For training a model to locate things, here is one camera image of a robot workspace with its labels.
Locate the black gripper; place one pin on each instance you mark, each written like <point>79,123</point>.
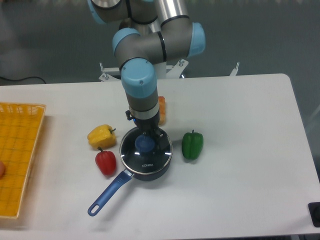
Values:
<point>150,126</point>

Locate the glass pot lid blue knob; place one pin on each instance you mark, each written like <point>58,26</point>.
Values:
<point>141,156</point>

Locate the dark blue saucepan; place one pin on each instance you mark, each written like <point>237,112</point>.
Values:
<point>122,178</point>

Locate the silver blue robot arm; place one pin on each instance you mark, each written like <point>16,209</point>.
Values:
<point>137,54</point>

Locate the green bell pepper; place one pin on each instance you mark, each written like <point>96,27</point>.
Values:
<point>192,145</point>

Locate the orange bread loaf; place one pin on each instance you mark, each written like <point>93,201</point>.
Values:
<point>162,110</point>

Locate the red bell pepper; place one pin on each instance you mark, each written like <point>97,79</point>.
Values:
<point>106,162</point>

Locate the yellow bell pepper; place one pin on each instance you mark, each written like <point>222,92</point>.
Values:
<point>102,136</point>

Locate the yellow woven basket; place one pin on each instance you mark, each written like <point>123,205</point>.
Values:
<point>20,127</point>

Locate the black device at table edge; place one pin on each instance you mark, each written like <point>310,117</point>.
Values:
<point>314,210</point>

